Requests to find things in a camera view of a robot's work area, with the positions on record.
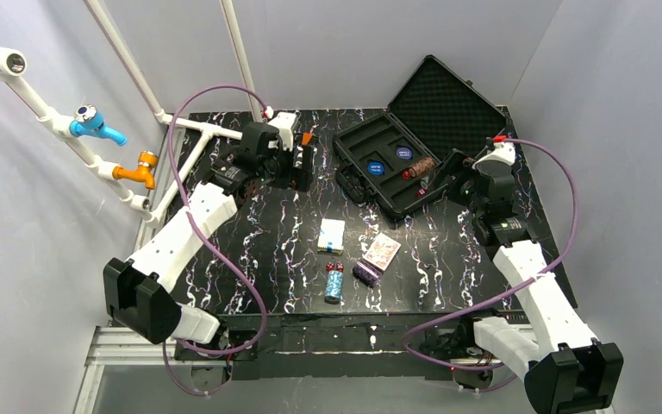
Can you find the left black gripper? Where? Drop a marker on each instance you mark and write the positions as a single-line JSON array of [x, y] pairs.
[[302, 166]]

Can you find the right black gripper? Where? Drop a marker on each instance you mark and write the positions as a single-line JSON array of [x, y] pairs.
[[451, 173]]

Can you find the black poker set case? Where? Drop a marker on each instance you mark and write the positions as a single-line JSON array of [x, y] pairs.
[[434, 112]]

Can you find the blue white card box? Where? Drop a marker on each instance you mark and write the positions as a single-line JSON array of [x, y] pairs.
[[331, 236]]

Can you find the purple poker chip stack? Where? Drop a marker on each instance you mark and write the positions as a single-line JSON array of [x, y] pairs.
[[366, 273]]

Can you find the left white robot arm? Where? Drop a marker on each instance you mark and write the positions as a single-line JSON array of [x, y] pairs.
[[138, 289]]

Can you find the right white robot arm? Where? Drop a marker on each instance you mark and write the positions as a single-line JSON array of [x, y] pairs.
[[565, 368]]

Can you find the orange poker chip stack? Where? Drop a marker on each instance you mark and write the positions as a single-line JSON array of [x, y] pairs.
[[421, 167]]

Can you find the small orange clip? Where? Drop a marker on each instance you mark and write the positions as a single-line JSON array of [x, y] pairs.
[[307, 138]]

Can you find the purple small blind button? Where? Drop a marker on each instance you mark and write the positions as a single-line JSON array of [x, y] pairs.
[[404, 153]]

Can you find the blue small blind button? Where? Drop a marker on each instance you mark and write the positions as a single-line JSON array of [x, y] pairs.
[[376, 168]]

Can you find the red backed card deck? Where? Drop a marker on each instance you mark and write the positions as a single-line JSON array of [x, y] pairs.
[[381, 252]]

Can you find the light blue chip stack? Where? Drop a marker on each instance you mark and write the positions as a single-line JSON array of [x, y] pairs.
[[334, 285]]

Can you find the orange tap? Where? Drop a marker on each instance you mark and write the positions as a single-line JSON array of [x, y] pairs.
[[143, 173]]

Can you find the blue tap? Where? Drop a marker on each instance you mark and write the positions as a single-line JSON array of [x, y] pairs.
[[88, 120]]

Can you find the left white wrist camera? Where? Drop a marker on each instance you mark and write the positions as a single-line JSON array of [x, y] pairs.
[[285, 122]]

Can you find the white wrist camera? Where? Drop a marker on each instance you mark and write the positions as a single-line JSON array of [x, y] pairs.
[[285, 122], [502, 151]]

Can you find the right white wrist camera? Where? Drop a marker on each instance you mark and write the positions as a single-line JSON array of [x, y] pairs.
[[502, 151]]

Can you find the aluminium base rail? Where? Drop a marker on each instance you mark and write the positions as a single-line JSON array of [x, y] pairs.
[[126, 374]]

